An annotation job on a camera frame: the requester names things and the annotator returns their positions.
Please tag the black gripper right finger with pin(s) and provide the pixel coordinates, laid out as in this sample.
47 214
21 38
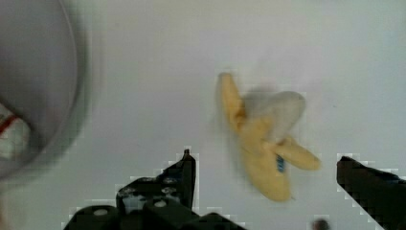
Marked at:
380 194

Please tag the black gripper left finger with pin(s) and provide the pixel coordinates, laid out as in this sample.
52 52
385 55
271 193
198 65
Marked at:
162 202

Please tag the yellow plush peeled banana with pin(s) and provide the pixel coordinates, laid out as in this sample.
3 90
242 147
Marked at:
262 130

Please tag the red plush ketchup bottle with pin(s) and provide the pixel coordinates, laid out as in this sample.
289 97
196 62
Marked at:
14 134

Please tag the grey round plate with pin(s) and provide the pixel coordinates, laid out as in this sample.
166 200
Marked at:
43 68

